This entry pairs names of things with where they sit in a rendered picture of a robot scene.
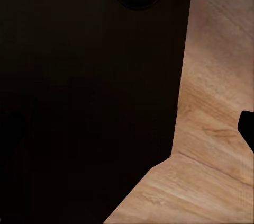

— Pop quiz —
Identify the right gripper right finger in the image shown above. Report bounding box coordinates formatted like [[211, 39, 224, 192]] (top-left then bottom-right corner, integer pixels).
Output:
[[238, 110, 254, 152]]

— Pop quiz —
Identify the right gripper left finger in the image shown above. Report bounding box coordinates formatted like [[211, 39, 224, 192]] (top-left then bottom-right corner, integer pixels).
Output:
[[0, 111, 27, 173]]

